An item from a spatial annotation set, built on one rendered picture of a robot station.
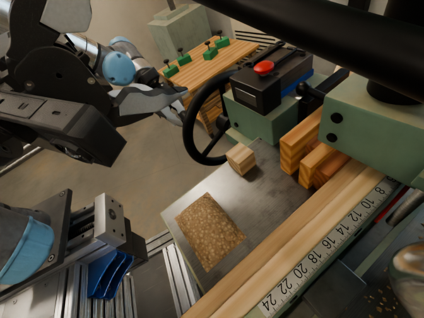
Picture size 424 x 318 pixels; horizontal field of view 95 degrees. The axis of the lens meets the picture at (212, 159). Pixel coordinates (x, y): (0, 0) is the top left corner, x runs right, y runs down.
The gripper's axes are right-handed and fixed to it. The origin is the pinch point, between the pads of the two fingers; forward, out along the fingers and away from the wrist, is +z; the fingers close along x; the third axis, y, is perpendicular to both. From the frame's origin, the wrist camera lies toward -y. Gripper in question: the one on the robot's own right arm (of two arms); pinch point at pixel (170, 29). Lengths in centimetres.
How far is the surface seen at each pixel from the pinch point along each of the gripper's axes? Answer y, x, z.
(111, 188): 104, 130, -61
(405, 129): -20.1, 6.6, 8.8
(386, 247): -29.2, 28.2, 10.0
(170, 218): -5.8, 21.7, -13.3
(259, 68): -1.1, 10.1, 11.0
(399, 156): -21.2, 9.4, 8.8
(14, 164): 245, 148, -158
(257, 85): -2.5, 11.4, 9.3
